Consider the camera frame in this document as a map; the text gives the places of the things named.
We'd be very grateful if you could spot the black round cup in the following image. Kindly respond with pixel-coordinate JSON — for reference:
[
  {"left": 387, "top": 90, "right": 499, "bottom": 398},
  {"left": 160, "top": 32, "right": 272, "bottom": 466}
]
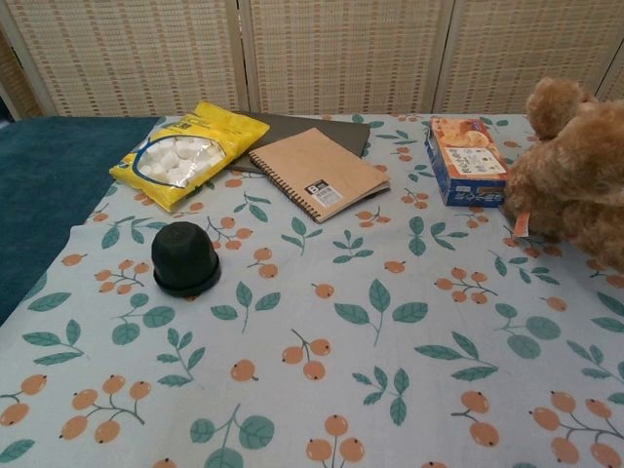
[{"left": 151, "top": 221, "right": 220, "bottom": 297}]

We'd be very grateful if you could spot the floral fruit print tablecloth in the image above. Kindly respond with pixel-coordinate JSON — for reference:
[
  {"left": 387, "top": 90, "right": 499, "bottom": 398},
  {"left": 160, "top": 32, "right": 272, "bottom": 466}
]
[{"left": 0, "top": 112, "right": 624, "bottom": 468}]

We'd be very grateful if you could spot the kraft spiral notebook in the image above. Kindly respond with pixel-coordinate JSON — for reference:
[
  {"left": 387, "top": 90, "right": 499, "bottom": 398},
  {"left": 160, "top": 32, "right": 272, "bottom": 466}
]
[{"left": 248, "top": 127, "right": 392, "bottom": 224}]

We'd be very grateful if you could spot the grey closed laptop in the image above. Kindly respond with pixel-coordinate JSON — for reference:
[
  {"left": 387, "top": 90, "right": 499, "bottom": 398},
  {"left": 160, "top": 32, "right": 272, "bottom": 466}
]
[{"left": 228, "top": 110, "right": 371, "bottom": 175}]

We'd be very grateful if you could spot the yellow marshmallow bag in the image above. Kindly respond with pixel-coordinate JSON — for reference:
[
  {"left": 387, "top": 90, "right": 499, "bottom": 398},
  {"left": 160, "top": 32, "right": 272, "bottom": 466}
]
[{"left": 108, "top": 100, "right": 271, "bottom": 213}]

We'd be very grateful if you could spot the orange and blue cookie box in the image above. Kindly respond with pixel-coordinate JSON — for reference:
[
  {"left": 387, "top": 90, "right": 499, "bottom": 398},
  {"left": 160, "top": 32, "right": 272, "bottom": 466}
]
[{"left": 422, "top": 115, "right": 511, "bottom": 208}]

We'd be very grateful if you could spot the woven bamboo folding screen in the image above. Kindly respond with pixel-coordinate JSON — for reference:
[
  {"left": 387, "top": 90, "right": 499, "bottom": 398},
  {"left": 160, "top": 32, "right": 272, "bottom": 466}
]
[{"left": 0, "top": 0, "right": 624, "bottom": 123}]

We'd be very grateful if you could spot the brown plush dog toy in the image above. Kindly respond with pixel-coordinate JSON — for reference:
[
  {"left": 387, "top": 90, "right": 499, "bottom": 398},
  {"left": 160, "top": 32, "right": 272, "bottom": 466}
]
[{"left": 501, "top": 77, "right": 624, "bottom": 272}]

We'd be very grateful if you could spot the teal felt table cover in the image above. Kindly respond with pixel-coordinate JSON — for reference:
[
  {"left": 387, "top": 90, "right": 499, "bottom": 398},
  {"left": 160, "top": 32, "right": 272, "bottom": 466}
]
[{"left": 0, "top": 115, "right": 162, "bottom": 328}]

